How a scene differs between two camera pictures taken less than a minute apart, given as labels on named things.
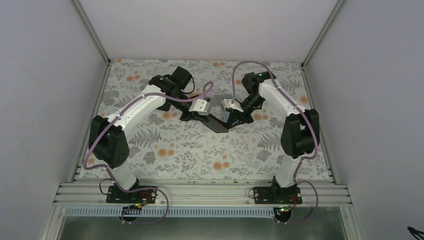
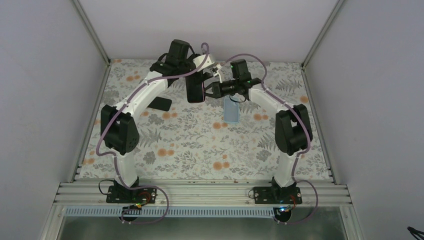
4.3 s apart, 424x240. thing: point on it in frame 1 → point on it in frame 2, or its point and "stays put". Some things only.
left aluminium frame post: [92, 30] stays put
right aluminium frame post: [304, 63] stays put
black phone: [165, 107] stays put
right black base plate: [267, 195] stays put
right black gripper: [236, 115] → [217, 90]
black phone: [216, 125] → [195, 86]
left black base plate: [138, 196] stays put
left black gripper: [194, 115] → [201, 78]
